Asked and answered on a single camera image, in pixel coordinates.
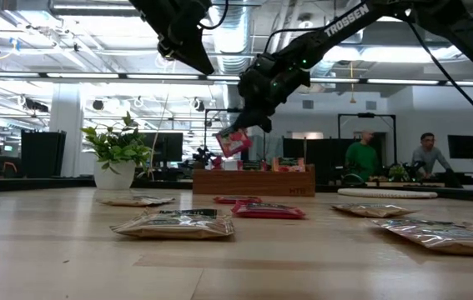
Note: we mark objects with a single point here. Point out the black cabinet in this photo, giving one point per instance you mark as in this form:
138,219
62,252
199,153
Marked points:
44,154

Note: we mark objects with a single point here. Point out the linear ceiling light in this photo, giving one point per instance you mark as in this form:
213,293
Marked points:
161,76

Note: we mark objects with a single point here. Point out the round woven placemat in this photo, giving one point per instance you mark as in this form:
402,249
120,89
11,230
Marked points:
386,193

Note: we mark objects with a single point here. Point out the black frame stand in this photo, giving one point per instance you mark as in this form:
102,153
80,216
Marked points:
365,115
219,110

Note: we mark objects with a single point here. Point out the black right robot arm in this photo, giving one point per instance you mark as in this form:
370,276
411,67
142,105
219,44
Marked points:
336,25

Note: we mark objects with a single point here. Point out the green plant in white pot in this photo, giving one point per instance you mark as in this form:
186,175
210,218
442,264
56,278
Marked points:
115,150

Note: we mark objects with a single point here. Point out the silver ceiling air duct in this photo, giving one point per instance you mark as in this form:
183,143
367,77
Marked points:
232,41

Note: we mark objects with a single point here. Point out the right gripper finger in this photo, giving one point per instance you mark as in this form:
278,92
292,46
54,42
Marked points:
255,123

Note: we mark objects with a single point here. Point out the beige tea packet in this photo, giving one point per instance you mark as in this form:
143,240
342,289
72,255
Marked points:
371,210
440,239
173,227
136,201

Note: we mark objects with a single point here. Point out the black wall monitor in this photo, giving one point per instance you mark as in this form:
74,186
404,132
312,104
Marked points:
463,146

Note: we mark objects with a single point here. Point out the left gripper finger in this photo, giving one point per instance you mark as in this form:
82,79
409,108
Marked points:
190,50

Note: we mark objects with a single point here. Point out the wooden tea organizer box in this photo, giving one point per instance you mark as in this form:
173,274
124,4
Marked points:
253,183

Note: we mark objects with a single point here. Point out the black partition screen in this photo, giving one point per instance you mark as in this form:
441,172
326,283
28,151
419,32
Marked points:
323,158

